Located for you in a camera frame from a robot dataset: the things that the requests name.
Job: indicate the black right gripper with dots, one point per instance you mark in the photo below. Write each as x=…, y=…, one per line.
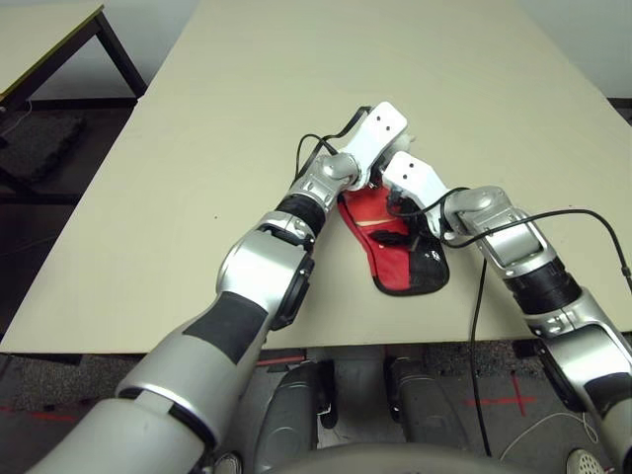
x=418, y=239

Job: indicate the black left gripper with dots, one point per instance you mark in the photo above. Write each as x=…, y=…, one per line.
x=381, y=179

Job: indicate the red black paddle case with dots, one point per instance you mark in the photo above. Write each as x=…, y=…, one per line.
x=395, y=269

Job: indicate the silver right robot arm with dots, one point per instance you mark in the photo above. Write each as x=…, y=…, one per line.
x=538, y=276

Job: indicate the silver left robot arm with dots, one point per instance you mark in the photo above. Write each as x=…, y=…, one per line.
x=257, y=276

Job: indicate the grey robot right leg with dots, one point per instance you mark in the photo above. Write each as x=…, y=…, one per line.
x=429, y=410

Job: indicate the grey robot leg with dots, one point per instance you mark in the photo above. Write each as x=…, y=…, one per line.
x=429, y=410
x=289, y=415

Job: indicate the grey robot left leg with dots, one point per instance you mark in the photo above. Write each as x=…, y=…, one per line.
x=289, y=415

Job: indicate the grey robot torso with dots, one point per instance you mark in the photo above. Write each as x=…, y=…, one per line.
x=419, y=461

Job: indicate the white mesh shoe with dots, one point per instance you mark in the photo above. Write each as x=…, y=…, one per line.
x=585, y=461
x=228, y=465

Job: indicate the black foam mat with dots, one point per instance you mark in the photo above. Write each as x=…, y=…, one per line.
x=34, y=145

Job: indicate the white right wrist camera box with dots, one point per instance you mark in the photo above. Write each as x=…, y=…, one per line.
x=417, y=178

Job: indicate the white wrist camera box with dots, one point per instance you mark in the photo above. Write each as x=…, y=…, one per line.
x=417, y=178
x=375, y=133

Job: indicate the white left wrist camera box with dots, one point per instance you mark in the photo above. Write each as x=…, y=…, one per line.
x=375, y=133

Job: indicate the beige side table black frame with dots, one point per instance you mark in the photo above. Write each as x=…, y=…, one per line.
x=34, y=39

